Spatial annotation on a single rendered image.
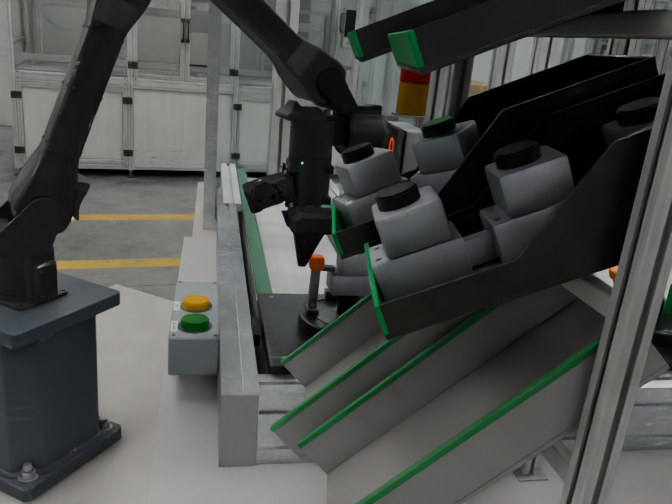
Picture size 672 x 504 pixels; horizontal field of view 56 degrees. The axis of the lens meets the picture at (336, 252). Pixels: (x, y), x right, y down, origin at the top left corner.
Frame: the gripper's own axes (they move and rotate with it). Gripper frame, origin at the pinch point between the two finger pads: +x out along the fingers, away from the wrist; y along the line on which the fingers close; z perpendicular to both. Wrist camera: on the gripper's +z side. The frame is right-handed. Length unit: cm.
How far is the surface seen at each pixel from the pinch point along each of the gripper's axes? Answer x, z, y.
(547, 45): -31, -86, -105
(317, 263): 2.7, -2.0, 1.0
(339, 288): 5.9, -5.2, 2.2
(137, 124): 61, 80, -524
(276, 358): 12.5, 3.8, 10.0
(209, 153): 3, 13, -81
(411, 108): -17.6, -18.2, -16.7
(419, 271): -12.4, -1.2, 44.1
